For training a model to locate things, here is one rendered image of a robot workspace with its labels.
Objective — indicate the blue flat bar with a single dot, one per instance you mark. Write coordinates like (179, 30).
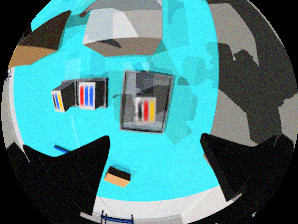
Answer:
(61, 149)

